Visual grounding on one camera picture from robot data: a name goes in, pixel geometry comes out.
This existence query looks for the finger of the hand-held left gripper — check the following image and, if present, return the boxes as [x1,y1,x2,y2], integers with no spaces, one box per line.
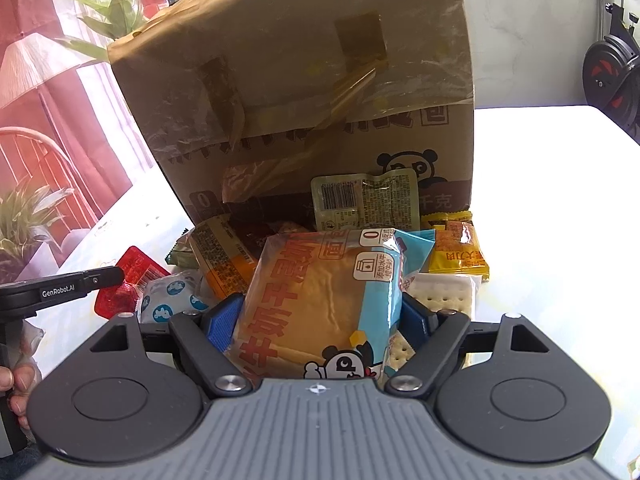
[80,266,125,292]

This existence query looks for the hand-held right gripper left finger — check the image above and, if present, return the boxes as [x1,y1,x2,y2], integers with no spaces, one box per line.
[87,294,253,397]

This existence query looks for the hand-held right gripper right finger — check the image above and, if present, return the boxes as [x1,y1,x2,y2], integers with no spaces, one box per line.
[384,292,553,396]

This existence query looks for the blue and orange bread packet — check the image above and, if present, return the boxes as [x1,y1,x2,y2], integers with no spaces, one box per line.
[224,227,437,382]

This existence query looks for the brown cardboard box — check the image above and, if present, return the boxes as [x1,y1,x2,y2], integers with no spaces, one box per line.
[107,0,477,225]

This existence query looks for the person's left hand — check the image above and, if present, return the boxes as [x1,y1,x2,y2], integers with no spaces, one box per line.
[0,364,39,417]

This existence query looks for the red snack packet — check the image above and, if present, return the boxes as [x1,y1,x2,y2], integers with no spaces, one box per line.
[94,245,172,322]

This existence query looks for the clear cracker packet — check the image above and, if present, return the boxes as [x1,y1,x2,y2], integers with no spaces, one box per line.
[386,272,482,373]

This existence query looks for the white blue printed round packet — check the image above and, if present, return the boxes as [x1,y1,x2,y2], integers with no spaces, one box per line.
[136,269,212,325]

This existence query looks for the orange white barcode packet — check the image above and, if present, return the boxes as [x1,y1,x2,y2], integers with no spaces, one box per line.
[188,213,262,298]

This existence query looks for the yellow orange snack packet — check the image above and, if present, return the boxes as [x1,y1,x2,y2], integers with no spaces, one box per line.
[420,211,492,282]

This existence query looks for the pale green barcode packet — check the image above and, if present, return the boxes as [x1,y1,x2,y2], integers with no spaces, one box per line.
[310,168,422,234]

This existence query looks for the printed backdrop cloth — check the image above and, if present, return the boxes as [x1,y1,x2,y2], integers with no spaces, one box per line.
[0,0,213,286]

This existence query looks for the black exercise bike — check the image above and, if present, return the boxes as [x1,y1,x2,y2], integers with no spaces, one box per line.
[581,0,640,147]

